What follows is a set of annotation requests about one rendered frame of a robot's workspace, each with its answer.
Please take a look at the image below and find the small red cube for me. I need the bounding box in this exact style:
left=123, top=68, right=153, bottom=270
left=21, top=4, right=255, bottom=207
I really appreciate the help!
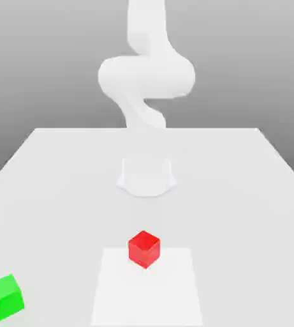
left=128, top=230, right=161, bottom=270

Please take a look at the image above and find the small green cube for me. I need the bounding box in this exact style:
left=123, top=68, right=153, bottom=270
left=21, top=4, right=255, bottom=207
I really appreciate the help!
left=0, top=273, right=26, bottom=322

